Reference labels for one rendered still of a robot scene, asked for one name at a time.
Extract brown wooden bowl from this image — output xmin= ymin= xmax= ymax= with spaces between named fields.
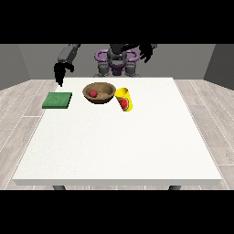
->
xmin=82 ymin=81 xmax=117 ymax=105

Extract grey robot trunk purple rings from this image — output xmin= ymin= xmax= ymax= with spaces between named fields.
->
xmin=93 ymin=44 xmax=142 ymax=79

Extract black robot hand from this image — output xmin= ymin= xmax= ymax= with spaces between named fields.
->
xmin=120 ymin=44 xmax=154 ymax=64
xmin=53 ymin=61 xmax=75 ymax=88

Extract green square pad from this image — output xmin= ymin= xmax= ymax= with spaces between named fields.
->
xmin=41 ymin=91 xmax=73 ymax=110

